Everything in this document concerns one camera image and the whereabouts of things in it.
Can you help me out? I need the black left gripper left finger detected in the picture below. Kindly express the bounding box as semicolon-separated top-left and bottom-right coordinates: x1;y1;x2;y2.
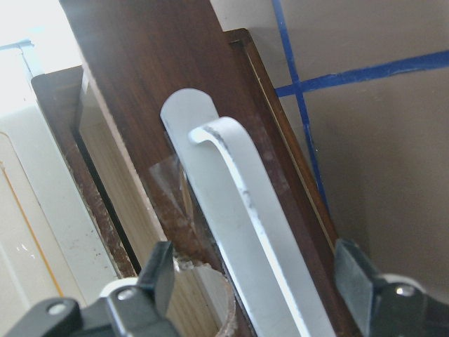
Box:
6;242;180;336

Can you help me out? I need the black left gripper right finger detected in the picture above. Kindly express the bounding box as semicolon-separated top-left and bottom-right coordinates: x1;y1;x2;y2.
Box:
335;239;448;336

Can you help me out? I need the white metal drawer handle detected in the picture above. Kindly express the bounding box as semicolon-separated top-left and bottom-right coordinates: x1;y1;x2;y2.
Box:
161;88;335;336

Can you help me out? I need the dark wooden drawer cabinet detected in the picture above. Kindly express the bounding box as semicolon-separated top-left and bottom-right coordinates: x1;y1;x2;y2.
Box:
32;28;360;336

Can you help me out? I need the cream plastic storage box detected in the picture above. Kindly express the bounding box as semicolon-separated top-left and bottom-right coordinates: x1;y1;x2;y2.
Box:
1;106;117;333

